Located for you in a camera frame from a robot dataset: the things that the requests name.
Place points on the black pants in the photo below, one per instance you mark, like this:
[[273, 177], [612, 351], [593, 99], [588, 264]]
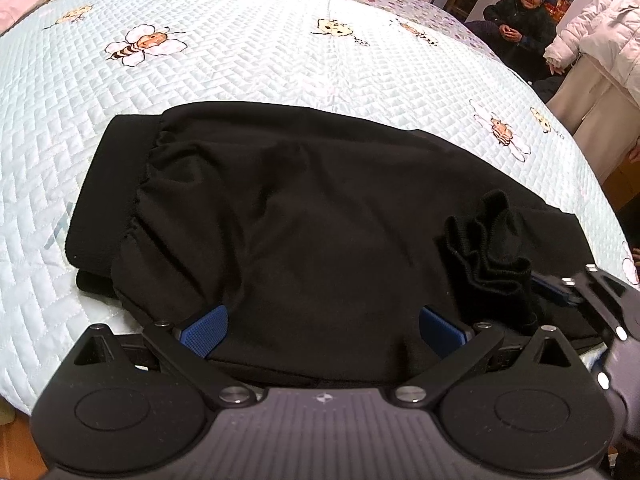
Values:
[[310, 220]]

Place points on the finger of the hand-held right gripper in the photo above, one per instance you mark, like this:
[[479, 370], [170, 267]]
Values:
[[547, 282]]

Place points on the orange wooden furniture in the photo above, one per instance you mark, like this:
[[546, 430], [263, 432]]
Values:
[[622, 185]]

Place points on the bee print quilted bedspread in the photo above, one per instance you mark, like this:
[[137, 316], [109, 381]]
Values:
[[280, 60]]

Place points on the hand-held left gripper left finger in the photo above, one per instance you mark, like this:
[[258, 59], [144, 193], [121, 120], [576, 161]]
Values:
[[206, 327]]

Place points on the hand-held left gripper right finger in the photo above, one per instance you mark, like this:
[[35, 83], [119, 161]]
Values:
[[440, 330]]

